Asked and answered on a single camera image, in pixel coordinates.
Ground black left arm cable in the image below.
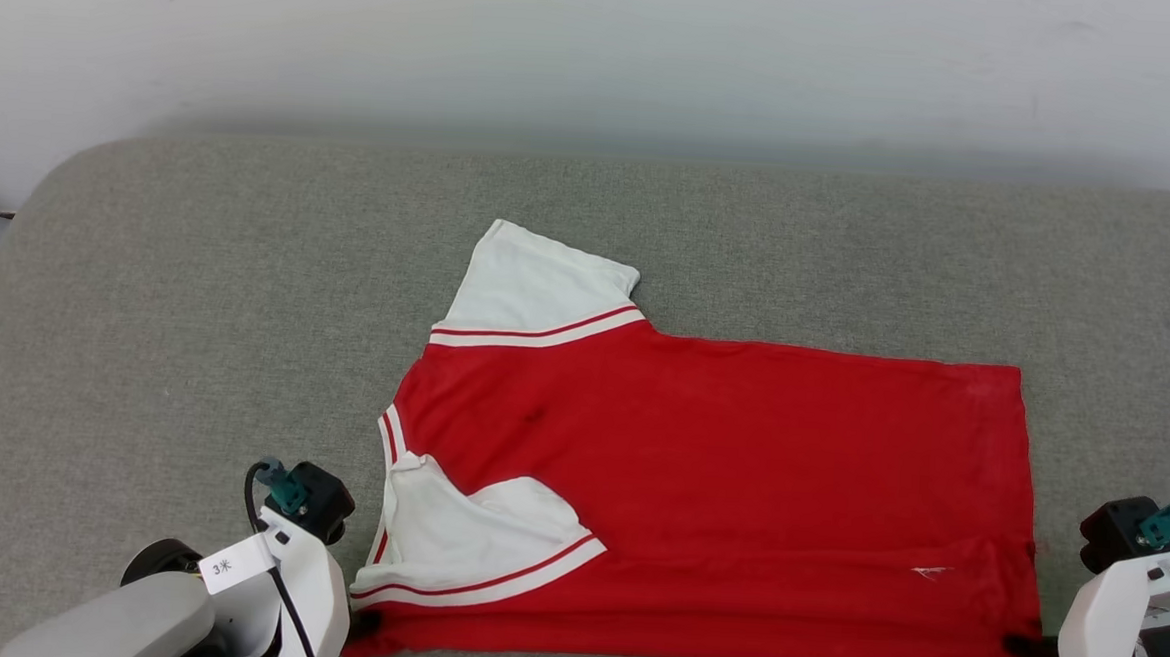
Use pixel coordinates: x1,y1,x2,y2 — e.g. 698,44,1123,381
235,459,332,657

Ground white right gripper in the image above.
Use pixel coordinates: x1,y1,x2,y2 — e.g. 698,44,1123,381
1002,544,1170,657

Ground white paper label tag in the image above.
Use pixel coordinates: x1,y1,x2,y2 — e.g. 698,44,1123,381
197,532,282,600

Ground red and white shirt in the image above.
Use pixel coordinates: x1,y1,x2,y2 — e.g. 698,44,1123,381
340,212,1086,657

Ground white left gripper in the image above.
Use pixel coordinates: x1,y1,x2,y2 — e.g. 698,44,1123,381
252,507,387,657

